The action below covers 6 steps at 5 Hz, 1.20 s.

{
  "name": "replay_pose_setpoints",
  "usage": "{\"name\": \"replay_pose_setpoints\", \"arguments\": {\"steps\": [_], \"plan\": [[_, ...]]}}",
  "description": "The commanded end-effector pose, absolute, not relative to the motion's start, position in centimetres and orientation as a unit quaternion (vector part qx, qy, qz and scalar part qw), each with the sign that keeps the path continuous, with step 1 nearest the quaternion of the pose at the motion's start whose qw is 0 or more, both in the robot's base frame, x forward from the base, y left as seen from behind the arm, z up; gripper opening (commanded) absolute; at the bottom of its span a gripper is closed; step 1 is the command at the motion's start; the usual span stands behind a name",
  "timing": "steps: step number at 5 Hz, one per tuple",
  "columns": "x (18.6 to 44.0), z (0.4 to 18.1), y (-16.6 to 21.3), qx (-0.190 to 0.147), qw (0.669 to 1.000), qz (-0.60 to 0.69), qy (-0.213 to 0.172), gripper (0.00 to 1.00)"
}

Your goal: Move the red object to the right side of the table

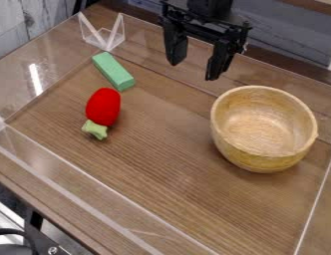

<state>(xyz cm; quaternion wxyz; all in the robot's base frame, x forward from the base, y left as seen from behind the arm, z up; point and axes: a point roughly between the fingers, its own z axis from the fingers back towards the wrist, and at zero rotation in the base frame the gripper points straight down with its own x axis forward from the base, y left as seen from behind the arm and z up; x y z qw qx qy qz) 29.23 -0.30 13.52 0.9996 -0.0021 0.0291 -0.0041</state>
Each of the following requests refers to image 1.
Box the black cable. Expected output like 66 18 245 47
0 227 28 255

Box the red plush strawberry toy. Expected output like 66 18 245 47
82 88 122 140

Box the clear acrylic corner bracket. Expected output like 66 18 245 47
78 12 126 52

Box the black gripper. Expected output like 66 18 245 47
159 0 252 81

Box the green foam block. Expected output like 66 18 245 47
93 52 135 92

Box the black table frame bracket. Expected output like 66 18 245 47
24 209 71 255

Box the wooden bowl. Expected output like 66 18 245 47
210 86 319 173

